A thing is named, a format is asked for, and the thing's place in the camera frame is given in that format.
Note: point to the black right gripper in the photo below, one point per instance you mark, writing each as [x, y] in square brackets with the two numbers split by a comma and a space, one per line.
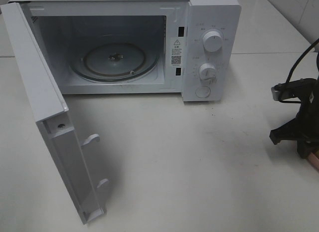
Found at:
[305, 127]

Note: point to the pink round plate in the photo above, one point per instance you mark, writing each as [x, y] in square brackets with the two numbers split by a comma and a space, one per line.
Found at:
[313, 159]

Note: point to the round white door release button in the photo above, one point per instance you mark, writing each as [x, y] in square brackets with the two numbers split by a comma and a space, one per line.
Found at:
[203, 92]

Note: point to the white glass microwave door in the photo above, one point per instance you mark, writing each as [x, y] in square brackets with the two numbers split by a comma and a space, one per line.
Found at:
[51, 113]

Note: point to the white lower microwave knob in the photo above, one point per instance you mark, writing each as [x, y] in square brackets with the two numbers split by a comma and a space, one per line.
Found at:
[207, 71]

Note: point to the white microwave knob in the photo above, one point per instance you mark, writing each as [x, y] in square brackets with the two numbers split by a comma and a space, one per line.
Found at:
[207, 71]
[212, 40]

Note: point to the white upper microwave knob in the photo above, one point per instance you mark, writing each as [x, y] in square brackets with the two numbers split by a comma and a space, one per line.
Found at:
[212, 40]

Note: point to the white microwave oven body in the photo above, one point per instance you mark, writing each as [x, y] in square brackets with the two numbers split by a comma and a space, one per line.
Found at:
[158, 80]

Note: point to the white microwave warning label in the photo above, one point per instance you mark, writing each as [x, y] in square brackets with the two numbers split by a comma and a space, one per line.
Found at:
[176, 49]

